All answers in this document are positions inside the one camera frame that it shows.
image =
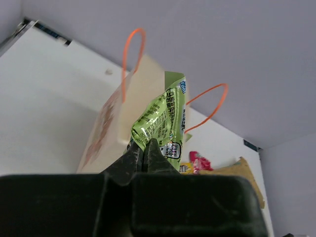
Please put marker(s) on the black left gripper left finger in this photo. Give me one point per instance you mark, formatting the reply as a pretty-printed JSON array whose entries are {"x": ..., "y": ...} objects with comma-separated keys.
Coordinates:
[{"x": 124, "y": 168}]

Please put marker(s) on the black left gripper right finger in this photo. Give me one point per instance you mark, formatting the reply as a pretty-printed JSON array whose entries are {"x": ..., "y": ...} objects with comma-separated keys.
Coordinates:
[{"x": 155, "y": 162}]

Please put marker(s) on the green snack packet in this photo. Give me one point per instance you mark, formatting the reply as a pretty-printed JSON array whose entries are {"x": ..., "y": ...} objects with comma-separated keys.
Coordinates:
[{"x": 164, "y": 119}]

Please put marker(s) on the yellow M&M's packet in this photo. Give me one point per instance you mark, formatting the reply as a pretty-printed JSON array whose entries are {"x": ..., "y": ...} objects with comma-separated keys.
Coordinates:
[{"x": 186, "y": 168}]

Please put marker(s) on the pink red snack packet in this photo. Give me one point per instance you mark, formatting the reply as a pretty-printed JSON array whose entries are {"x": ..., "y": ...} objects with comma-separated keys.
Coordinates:
[{"x": 199, "y": 162}]

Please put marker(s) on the blue right corner label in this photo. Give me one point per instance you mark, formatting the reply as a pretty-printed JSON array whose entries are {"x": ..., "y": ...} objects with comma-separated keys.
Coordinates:
[{"x": 251, "y": 146}]

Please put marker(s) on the blue corner label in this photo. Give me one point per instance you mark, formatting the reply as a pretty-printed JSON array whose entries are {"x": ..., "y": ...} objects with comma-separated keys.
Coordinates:
[
  {"x": 251, "y": 146},
  {"x": 43, "y": 28}
]

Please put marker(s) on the blue left corner label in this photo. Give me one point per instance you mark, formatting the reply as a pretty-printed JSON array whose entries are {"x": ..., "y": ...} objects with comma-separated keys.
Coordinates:
[{"x": 43, "y": 28}]

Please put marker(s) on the cream paper bag orange handles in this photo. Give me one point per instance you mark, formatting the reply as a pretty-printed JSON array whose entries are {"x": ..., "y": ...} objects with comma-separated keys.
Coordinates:
[{"x": 110, "y": 137}]

